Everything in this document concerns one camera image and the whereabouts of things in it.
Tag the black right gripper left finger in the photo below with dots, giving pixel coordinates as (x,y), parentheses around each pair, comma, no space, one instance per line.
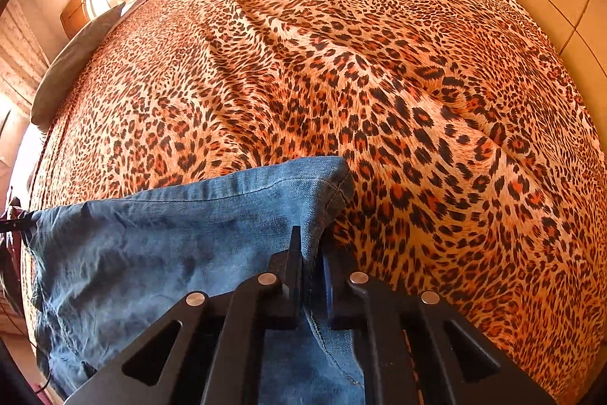
(205,349)

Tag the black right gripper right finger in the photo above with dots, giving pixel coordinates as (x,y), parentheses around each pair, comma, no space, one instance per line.
(417,349)

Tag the blue denim jeans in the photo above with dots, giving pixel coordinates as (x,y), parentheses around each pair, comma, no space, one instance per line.
(107,269)

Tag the leopard print bedspread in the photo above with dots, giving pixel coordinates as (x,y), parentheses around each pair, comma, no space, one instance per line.
(478,171)

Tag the grey side pillow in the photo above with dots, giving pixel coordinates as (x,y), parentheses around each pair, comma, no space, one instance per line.
(62,73)

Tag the reddish window curtain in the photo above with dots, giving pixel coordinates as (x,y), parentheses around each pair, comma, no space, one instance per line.
(23,62)

